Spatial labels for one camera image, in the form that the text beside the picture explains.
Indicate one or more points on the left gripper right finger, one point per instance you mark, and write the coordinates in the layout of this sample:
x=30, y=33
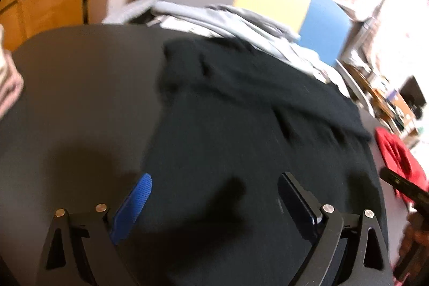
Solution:
x=367, y=261

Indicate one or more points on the cluttered wooden desk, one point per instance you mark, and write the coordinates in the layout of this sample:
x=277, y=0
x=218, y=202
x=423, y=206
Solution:
x=389, y=108

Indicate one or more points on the black monitor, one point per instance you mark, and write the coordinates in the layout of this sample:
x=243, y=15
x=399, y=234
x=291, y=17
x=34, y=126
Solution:
x=413, y=96

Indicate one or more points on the black knit sweater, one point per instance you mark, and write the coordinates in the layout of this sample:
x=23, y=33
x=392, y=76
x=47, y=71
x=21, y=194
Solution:
x=235, y=119

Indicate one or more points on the person right hand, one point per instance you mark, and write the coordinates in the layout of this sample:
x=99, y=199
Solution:
x=412, y=265

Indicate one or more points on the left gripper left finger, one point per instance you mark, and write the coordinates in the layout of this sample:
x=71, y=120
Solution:
x=81, y=248

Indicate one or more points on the folded beige pink clothes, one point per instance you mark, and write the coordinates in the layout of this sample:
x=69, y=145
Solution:
x=12, y=82

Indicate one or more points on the red knit garment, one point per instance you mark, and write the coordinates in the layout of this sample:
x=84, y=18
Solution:
x=398, y=158

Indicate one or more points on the light blue hoodie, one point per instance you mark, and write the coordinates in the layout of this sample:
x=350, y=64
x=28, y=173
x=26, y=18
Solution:
x=217, y=14

